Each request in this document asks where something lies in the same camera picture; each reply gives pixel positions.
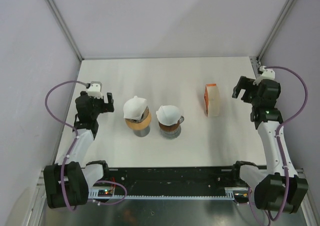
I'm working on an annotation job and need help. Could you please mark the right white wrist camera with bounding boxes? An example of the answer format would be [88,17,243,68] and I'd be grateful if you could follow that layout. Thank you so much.
[253,66,276,86]

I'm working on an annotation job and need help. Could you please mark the aluminium corner post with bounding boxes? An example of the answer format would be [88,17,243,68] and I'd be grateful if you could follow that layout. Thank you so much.
[44,0,83,62]
[256,0,307,61]

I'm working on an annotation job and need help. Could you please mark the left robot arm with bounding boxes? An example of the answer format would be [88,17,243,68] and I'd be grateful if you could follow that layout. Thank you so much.
[43,90,115,210]

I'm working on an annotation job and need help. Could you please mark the white paper cone filter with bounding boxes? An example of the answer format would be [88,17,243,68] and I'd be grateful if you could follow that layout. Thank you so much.
[123,96,147,120]
[156,105,182,126]

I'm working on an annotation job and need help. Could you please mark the grey glass carafe with collar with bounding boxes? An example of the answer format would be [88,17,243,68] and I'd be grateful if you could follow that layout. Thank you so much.
[134,126,150,137]

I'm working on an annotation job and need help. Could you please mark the dark wooden dripper ring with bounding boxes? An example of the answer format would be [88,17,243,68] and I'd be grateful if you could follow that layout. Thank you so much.
[158,121,181,133]

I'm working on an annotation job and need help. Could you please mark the white paper coffee filters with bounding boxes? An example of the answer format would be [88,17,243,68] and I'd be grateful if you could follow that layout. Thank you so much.
[207,85,221,117]

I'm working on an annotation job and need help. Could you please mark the right aluminium corner post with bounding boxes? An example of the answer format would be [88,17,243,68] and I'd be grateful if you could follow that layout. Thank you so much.
[256,0,307,61]

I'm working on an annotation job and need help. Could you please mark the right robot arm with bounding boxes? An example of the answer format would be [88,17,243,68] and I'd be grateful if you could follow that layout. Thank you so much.
[230,76,308,213]

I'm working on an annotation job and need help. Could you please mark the clear ribbed glass server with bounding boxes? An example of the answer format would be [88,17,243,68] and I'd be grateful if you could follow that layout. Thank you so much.
[160,126,182,139]

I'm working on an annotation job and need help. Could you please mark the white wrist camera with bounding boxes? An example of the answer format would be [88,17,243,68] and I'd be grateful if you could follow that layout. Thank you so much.
[86,81,104,99]
[253,66,276,86]

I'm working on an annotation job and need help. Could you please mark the left aluminium corner post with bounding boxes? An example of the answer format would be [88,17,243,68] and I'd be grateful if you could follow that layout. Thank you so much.
[44,0,83,62]

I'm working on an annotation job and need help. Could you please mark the light wooden dripper ring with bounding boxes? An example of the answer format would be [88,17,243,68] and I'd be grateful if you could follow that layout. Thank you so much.
[124,110,152,131]

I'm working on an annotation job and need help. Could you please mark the orange coffee filter holder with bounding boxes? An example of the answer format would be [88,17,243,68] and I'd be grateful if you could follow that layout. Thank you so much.
[204,84,217,117]

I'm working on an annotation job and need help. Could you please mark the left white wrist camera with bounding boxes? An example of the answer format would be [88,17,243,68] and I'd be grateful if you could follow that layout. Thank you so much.
[86,81,104,99]

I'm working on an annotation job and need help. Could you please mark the white slotted cable duct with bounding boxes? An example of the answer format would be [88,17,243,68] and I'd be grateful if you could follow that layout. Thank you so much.
[88,188,235,201]

